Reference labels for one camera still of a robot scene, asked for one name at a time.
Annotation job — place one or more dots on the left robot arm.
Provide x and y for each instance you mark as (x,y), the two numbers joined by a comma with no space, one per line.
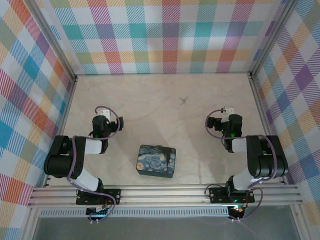
(60,162)

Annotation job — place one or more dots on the long aluminium mounting rail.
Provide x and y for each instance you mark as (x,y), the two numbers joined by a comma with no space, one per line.
(165,195)

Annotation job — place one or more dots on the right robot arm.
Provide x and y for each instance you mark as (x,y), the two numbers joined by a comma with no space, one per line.
(265,160)

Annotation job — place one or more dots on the small circuit board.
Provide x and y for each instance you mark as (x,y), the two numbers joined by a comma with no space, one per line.
(98,212)
(237,210)

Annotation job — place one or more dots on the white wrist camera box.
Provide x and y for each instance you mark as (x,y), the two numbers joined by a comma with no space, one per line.
(103,112)
(228,109)

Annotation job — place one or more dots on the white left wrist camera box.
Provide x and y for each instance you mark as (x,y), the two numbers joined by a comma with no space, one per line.
(103,112)

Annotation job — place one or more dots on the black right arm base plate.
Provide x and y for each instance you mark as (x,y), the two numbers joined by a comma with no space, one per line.
(217,193)

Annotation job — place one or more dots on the starry night print box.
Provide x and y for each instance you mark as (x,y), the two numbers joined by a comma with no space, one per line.
(155,161)

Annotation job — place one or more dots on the aluminium side rail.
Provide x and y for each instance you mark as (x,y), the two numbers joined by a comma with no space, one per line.
(262,117)
(63,120)

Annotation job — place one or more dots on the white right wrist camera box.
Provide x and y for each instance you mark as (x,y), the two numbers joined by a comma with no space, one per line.
(228,109)

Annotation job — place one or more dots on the aluminium frame post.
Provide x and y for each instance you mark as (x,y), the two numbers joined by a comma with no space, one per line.
(50,37)
(272,37)

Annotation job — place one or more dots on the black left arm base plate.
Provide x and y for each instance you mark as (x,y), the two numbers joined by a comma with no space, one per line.
(112,196)

